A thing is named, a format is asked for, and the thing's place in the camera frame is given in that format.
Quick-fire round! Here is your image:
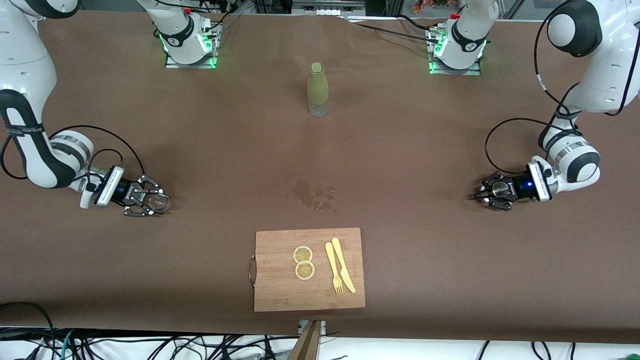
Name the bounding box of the clear glass measuring cup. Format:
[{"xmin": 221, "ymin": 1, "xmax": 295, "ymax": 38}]
[{"xmin": 147, "ymin": 192, "xmax": 172, "ymax": 213}]

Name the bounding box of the brown table cover sheet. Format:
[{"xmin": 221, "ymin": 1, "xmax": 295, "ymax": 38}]
[{"xmin": 0, "ymin": 11, "xmax": 640, "ymax": 345}]

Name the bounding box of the wooden cutting board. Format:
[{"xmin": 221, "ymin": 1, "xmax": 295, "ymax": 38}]
[{"xmin": 248, "ymin": 227, "xmax": 366, "ymax": 313}]

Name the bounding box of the yellow plastic knife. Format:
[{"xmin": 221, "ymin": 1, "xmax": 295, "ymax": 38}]
[{"xmin": 331, "ymin": 237, "xmax": 357, "ymax": 294}]

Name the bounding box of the yellow plastic fork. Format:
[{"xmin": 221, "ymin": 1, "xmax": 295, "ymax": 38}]
[{"xmin": 325, "ymin": 242, "xmax": 344, "ymax": 296}]

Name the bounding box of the green bottle with clear base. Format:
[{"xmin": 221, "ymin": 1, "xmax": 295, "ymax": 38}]
[{"xmin": 307, "ymin": 61, "xmax": 330, "ymax": 118}]

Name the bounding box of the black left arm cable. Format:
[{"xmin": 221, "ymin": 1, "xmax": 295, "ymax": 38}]
[{"xmin": 484, "ymin": 0, "xmax": 631, "ymax": 176}]

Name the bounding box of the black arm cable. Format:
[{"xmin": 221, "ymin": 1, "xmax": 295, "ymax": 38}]
[
  {"xmin": 484, "ymin": 0, "xmax": 631, "ymax": 176},
  {"xmin": 0, "ymin": 125, "xmax": 146, "ymax": 181}
]

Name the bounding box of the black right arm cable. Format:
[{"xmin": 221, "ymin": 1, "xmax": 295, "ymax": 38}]
[{"xmin": 0, "ymin": 125, "xmax": 146, "ymax": 181}]

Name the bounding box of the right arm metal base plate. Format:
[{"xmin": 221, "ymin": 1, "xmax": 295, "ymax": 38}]
[{"xmin": 165, "ymin": 21, "xmax": 223, "ymax": 70}]

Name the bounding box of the teal floor cable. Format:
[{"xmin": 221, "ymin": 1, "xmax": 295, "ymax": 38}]
[{"xmin": 59, "ymin": 329, "xmax": 76, "ymax": 360}]

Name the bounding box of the black table cable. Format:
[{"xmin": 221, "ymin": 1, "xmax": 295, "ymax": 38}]
[{"xmin": 345, "ymin": 17, "xmax": 441, "ymax": 45}]

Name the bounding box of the wooden post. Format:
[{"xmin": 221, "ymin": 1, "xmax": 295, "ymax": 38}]
[{"xmin": 287, "ymin": 320, "xmax": 323, "ymax": 360}]

